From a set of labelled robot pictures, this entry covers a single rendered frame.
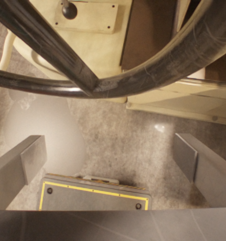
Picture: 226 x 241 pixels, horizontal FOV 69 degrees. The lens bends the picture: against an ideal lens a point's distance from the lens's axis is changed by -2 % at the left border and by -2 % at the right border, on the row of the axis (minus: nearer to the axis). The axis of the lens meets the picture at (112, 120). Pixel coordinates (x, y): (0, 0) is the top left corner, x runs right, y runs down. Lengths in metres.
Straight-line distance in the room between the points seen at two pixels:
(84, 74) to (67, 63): 0.02
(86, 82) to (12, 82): 0.12
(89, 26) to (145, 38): 0.28
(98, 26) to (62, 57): 0.78
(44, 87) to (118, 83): 0.12
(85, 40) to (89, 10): 0.15
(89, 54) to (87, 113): 0.65
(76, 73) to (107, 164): 1.23
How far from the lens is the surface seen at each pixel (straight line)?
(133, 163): 1.36
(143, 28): 0.93
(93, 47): 0.92
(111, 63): 0.85
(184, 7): 0.27
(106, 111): 1.40
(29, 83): 0.26
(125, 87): 0.16
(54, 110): 1.55
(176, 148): 0.16
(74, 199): 1.14
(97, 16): 0.99
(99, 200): 1.10
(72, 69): 0.18
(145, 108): 1.34
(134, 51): 0.86
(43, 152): 0.17
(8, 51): 0.99
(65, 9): 0.42
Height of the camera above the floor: 1.35
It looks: 78 degrees down
